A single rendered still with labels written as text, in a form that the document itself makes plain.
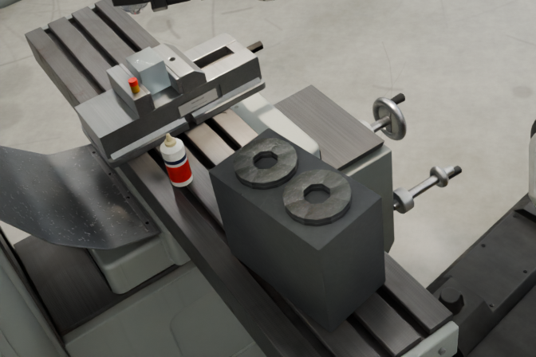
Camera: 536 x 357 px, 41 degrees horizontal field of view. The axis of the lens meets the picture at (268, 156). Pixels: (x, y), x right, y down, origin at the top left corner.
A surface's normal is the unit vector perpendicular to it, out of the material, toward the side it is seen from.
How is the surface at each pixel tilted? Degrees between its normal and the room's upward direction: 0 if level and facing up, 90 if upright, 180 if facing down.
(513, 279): 0
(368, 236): 90
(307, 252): 90
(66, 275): 0
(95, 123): 0
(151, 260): 90
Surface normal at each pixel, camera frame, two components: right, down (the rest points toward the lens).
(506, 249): -0.14, -0.72
